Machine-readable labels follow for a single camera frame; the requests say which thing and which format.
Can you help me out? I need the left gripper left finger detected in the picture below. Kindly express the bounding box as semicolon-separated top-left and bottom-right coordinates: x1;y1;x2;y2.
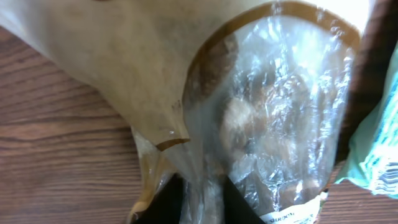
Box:
132;174;184;224

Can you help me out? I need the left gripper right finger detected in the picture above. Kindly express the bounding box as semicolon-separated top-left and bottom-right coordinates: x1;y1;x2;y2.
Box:
223;177;265;224

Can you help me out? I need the brown snack bag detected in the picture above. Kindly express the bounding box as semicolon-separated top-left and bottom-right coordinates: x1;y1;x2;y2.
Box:
1;0;374;223

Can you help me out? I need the teal wet wipes pack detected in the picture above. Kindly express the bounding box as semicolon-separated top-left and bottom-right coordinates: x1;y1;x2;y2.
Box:
335;49;397;199

